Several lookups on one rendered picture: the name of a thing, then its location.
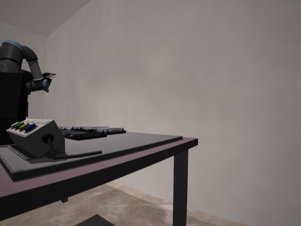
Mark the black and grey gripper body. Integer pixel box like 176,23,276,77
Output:
43,76,52,86

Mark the grey control panel with coloured buttons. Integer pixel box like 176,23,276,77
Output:
6,119,102,161

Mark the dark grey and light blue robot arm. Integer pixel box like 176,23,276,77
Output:
0,40,49,95

